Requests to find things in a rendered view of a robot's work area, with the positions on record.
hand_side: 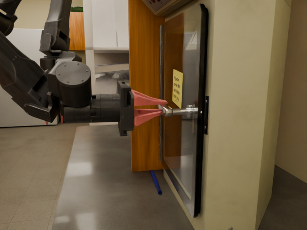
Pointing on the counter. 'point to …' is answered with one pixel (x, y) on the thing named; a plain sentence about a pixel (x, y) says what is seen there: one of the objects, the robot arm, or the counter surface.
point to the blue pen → (156, 182)
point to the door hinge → (159, 90)
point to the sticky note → (177, 87)
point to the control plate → (157, 4)
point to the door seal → (203, 107)
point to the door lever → (168, 112)
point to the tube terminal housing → (240, 110)
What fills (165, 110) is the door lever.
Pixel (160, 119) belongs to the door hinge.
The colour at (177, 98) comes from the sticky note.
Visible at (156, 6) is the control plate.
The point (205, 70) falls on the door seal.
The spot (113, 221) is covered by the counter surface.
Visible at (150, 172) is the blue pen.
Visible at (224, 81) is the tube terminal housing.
